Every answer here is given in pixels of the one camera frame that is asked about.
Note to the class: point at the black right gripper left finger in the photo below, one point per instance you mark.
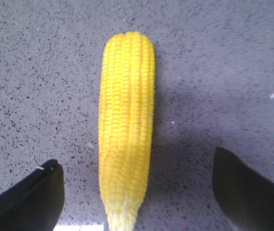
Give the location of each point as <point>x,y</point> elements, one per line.
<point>36,202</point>

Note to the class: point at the yellow corn cob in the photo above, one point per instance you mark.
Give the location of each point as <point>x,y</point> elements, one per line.
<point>126,107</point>

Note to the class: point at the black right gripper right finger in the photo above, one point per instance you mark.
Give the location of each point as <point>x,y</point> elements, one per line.
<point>244,195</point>

